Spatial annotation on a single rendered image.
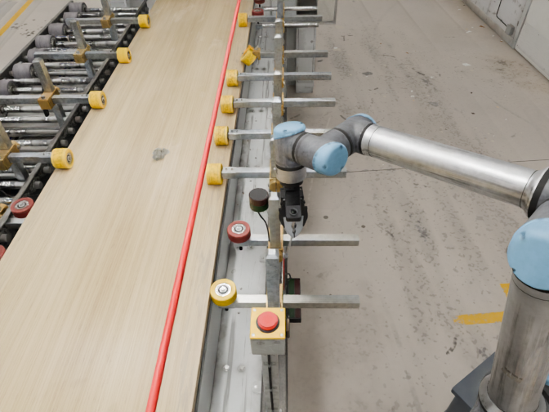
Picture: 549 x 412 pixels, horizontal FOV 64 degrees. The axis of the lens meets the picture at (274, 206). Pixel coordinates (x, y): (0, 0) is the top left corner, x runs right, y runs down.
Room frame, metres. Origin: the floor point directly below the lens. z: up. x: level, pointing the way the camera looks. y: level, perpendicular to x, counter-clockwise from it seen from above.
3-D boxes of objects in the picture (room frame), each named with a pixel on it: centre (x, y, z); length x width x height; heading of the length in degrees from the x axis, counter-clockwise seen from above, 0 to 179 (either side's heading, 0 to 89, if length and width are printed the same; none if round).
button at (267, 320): (0.47, 0.02, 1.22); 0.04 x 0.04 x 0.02
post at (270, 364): (0.46, 0.02, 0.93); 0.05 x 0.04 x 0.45; 178
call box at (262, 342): (0.47, 0.02, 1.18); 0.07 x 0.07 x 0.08; 88
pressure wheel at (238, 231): (1.02, 0.12, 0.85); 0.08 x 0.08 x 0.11
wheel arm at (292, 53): (2.26, -0.13, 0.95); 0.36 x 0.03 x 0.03; 88
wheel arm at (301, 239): (1.01, -0.07, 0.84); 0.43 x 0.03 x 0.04; 88
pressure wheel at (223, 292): (0.77, 0.16, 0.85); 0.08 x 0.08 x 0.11
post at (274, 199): (0.98, 0.00, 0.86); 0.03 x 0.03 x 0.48; 88
